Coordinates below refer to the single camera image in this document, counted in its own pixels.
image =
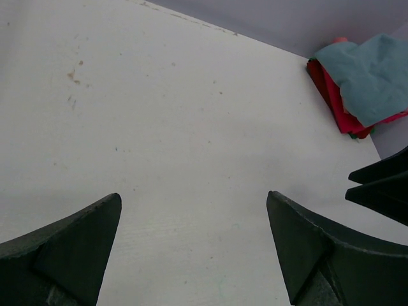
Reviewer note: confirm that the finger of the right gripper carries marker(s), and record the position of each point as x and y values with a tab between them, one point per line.
393	165
387	197

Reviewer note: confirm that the folded salmon pink shirt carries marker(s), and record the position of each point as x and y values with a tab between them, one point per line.
340	39

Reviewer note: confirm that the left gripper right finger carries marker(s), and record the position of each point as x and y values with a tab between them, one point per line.
326	263

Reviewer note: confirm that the folded red shirt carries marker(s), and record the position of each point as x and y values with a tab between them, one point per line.
334	102

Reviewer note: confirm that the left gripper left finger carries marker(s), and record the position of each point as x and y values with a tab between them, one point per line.
64	262

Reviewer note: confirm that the blue-grey t shirt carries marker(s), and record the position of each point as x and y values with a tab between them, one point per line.
372	76

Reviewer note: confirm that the folded green shirt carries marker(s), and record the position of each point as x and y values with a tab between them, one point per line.
352	136

